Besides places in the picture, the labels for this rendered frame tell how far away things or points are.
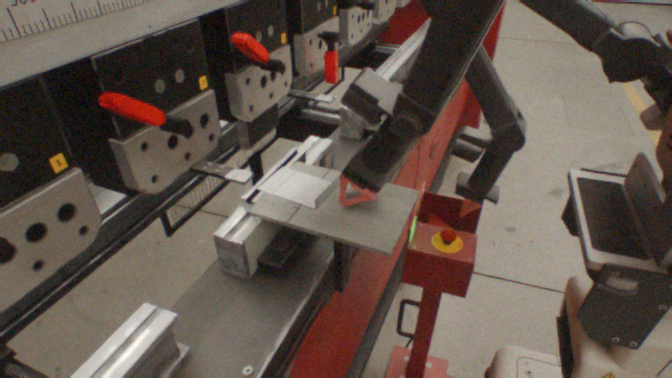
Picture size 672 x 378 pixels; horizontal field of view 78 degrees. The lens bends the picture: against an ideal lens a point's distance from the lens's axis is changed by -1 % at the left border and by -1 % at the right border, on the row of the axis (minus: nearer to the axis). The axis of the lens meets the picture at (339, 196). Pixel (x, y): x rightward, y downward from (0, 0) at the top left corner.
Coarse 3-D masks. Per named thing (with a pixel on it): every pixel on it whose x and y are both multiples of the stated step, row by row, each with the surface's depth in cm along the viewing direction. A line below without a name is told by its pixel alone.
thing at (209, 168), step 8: (192, 168) 83; (200, 168) 83; (208, 168) 83; (216, 168) 83; (224, 168) 83; (232, 168) 83; (216, 176) 82; (224, 176) 81; (232, 176) 81; (240, 176) 81; (248, 176) 81
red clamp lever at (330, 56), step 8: (328, 32) 74; (336, 32) 74; (328, 40) 75; (336, 40) 74; (328, 48) 76; (328, 56) 76; (336, 56) 77; (328, 64) 77; (336, 64) 78; (328, 72) 78; (336, 72) 78; (328, 80) 79; (336, 80) 79
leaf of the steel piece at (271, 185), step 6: (282, 168) 84; (276, 174) 82; (282, 174) 82; (288, 174) 82; (270, 180) 80; (276, 180) 80; (282, 180) 80; (264, 186) 79; (270, 186) 79; (276, 186) 79; (270, 192) 77
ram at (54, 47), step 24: (168, 0) 43; (192, 0) 46; (216, 0) 50; (240, 0) 54; (72, 24) 35; (96, 24) 36; (120, 24) 39; (144, 24) 41; (168, 24) 44; (0, 48) 30; (24, 48) 32; (48, 48) 33; (72, 48) 35; (96, 48) 37; (0, 72) 31; (24, 72) 32
